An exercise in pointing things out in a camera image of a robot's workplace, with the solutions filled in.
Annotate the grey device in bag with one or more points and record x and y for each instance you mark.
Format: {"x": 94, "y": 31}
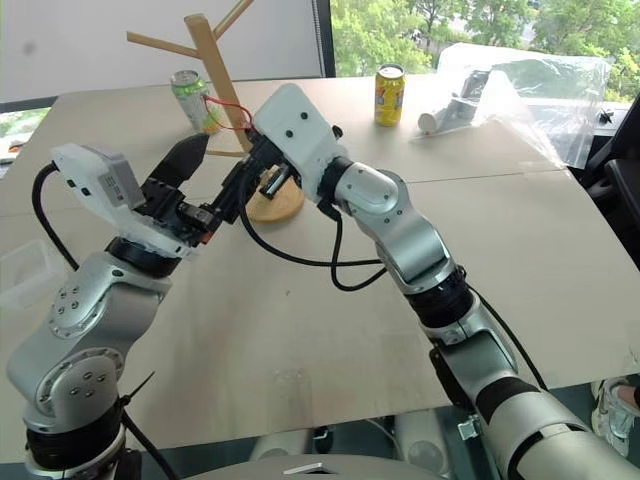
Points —
{"x": 470, "y": 87}

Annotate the small metal bracket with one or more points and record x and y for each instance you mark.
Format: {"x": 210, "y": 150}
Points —
{"x": 468, "y": 429}

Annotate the dark window frame post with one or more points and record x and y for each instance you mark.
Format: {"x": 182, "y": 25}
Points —
{"x": 326, "y": 35}

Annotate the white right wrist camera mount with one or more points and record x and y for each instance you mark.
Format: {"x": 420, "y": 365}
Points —
{"x": 295, "y": 135}

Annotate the white sneaker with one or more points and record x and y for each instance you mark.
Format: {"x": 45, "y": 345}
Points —
{"x": 612, "y": 415}

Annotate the black office chair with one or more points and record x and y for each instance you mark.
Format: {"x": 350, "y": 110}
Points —
{"x": 625, "y": 175}

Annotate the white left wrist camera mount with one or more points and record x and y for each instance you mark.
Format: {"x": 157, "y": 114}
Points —
{"x": 80, "y": 170}

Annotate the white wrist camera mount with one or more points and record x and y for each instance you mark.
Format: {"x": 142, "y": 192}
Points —
{"x": 80, "y": 170}
{"x": 295, "y": 135}

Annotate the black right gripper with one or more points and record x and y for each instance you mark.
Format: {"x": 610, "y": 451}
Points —
{"x": 267, "y": 156}

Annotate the white cylinder in bag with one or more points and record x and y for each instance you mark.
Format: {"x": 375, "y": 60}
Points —
{"x": 429, "y": 122}

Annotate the clear plastic container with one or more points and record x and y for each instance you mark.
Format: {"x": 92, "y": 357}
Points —
{"x": 25, "y": 275}

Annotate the black zip tie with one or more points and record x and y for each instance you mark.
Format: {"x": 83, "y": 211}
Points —
{"x": 131, "y": 395}

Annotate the yellow drink can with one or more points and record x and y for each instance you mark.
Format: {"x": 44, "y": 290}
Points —
{"x": 389, "y": 97}

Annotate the small black clip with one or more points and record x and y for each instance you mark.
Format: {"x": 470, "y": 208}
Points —
{"x": 607, "y": 116}

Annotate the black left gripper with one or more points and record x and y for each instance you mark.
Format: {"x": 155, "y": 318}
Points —
{"x": 175, "y": 215}

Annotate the wooden tree stand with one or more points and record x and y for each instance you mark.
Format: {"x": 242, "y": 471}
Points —
{"x": 216, "y": 75}

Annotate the green drink can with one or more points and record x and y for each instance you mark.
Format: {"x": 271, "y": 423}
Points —
{"x": 192, "y": 100}

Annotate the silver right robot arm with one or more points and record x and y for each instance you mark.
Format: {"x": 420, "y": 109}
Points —
{"x": 415, "y": 235}

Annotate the clear plastic bag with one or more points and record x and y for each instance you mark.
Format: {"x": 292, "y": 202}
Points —
{"x": 550, "y": 100}

